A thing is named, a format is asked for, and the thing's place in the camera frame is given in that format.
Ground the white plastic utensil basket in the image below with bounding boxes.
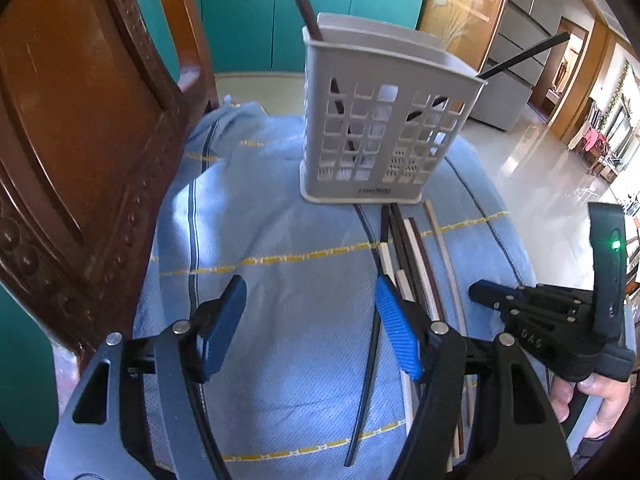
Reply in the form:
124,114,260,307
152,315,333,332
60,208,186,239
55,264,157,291
298,12,488,206

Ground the wooden door frame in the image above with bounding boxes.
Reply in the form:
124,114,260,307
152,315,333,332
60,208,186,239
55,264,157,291
532,17,608,146

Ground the person's right hand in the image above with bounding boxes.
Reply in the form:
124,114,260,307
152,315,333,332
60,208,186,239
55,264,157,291
549,377,633,442

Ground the green garland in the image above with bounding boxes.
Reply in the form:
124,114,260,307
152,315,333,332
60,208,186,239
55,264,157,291
602,60,631,131

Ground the pink cloth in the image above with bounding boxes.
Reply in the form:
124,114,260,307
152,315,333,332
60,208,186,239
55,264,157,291
582,130,608,156

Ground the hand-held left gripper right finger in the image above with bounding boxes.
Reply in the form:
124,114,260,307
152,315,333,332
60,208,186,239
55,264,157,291
374,275,576,480

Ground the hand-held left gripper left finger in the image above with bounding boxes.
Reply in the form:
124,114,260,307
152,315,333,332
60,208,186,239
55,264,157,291
45,275,249,480

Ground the black chopstick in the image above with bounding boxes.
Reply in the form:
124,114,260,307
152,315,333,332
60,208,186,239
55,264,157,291
475,32,571,81
345,204,393,465

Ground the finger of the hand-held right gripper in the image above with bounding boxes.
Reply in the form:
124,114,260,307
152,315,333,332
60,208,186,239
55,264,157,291
469,279,597,329

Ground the teal kitchen cabinet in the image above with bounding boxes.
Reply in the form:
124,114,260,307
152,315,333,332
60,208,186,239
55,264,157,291
0,285,60,446
127,0,426,73

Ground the dark brown chopstick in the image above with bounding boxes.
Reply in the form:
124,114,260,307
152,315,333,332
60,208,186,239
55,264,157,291
276,0,325,41

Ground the light blue striped cloth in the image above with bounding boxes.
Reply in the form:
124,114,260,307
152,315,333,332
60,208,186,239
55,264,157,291
132,95,538,480

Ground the carved wooden chair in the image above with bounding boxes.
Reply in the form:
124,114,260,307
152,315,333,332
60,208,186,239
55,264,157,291
0,0,221,376

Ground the bundle of chopsticks on cloth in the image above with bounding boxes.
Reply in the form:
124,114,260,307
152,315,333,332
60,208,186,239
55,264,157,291
424,201,475,428

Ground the wooden framed glass partition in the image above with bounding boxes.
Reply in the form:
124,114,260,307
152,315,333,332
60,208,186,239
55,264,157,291
420,0,516,76

